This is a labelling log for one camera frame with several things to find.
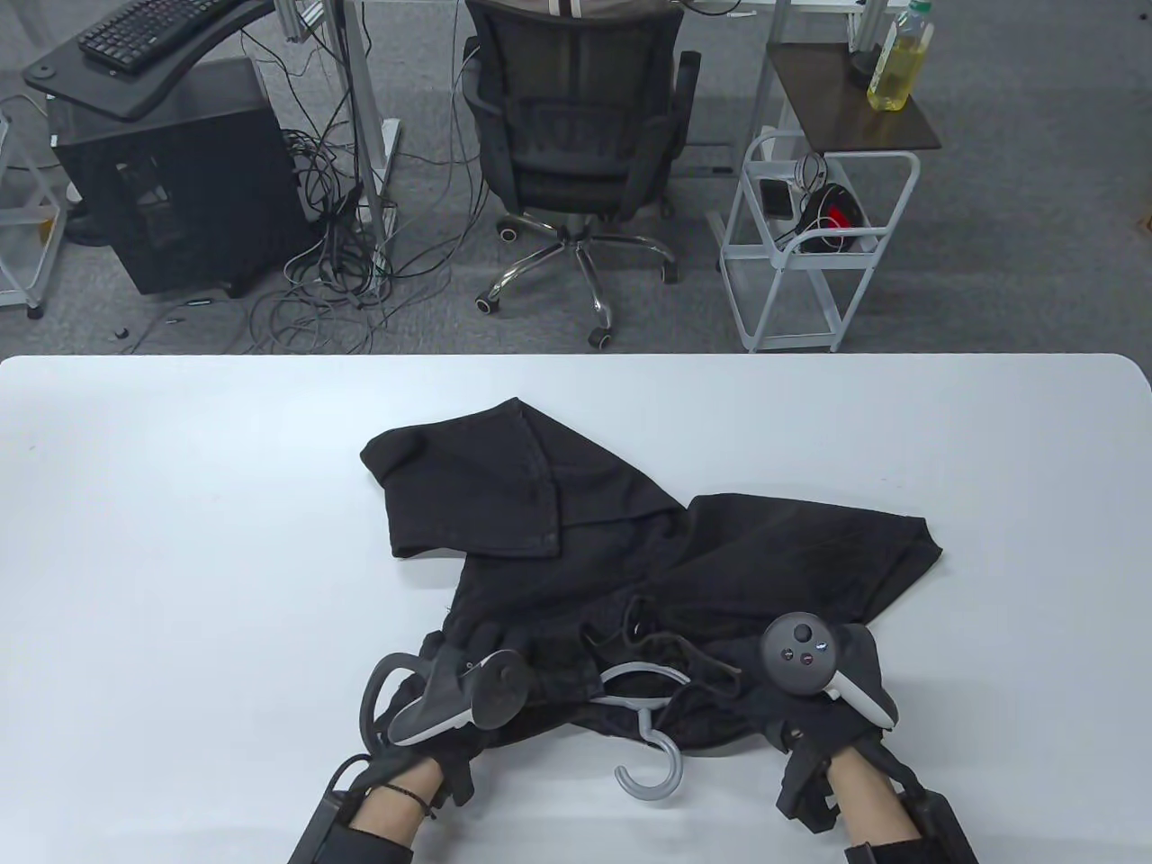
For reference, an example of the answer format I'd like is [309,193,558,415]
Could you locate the person's left hand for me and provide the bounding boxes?
[367,623,534,786]

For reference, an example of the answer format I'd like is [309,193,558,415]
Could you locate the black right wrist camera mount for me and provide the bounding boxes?
[776,733,842,833]

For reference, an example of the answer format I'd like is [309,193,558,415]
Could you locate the person's left forearm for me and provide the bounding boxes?
[346,756,446,864]

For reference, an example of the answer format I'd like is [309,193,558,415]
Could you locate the white rolling cart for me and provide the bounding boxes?
[717,129,923,354]

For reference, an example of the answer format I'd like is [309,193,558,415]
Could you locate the black keyboard tray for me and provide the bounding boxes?
[24,0,275,122]

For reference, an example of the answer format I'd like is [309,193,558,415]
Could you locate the white desk frame post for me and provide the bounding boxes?
[342,0,403,244]

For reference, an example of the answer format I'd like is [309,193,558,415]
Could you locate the person's right forearm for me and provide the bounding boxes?
[823,747,928,864]

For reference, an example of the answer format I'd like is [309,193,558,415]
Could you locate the black mesh office chair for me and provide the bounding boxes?
[461,0,703,350]

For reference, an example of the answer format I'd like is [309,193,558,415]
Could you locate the black keyboard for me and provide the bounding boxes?
[77,0,237,75]

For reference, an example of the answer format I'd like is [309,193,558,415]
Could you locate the black right forearm pack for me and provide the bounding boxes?
[891,774,979,864]

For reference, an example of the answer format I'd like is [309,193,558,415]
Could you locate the yellow liquid bottle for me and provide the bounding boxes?
[866,0,935,113]

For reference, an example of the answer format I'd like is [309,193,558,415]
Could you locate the tangle of black cables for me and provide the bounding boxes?
[247,54,487,356]

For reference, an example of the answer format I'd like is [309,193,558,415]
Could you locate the black cord bracelet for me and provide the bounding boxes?
[367,783,439,822]

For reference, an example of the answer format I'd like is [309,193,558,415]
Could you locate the black trousers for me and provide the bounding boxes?
[360,398,943,755]

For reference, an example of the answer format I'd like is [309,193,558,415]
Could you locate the black red device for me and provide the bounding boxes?
[796,183,869,255]

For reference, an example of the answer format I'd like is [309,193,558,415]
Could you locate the white wire frame cart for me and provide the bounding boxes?
[0,94,68,320]

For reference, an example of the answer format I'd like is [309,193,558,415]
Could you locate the black left forearm pack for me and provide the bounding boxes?
[290,760,370,864]

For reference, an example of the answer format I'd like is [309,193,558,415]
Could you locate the white power strip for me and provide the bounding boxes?
[371,205,399,291]

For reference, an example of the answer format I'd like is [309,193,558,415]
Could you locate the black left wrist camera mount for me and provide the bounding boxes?
[441,747,476,806]

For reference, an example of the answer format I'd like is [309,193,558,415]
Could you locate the brown side table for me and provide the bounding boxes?
[765,40,943,152]

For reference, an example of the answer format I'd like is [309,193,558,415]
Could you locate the black computer tower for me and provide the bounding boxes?
[49,58,311,298]

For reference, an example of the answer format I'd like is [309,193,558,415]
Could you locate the person's right hand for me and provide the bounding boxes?
[720,621,894,757]

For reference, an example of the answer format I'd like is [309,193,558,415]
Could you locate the grey plastic hanger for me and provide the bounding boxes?
[589,660,694,800]

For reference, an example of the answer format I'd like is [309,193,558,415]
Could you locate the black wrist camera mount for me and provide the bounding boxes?
[776,733,842,833]
[441,747,476,806]

